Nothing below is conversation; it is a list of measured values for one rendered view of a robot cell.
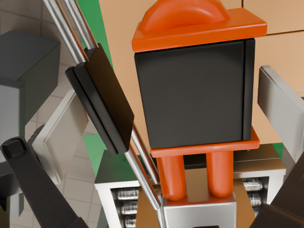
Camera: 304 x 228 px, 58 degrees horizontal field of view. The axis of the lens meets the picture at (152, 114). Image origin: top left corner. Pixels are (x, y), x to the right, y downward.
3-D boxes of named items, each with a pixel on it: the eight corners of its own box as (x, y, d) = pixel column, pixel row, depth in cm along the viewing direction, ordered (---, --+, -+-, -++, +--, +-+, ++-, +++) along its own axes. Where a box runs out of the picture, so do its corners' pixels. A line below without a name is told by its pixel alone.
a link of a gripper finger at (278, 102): (304, 117, 13) (320, 115, 13) (258, 65, 19) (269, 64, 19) (296, 166, 14) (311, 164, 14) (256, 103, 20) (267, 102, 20)
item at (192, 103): (241, 112, 23) (260, 149, 18) (153, 121, 24) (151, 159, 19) (244, 6, 19) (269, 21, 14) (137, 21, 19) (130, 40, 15)
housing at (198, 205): (229, 214, 29) (239, 254, 26) (166, 219, 30) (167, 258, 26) (230, 164, 26) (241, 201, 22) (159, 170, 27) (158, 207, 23)
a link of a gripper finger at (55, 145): (61, 185, 16) (48, 186, 16) (89, 121, 22) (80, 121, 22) (43, 142, 14) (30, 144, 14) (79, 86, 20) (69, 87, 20)
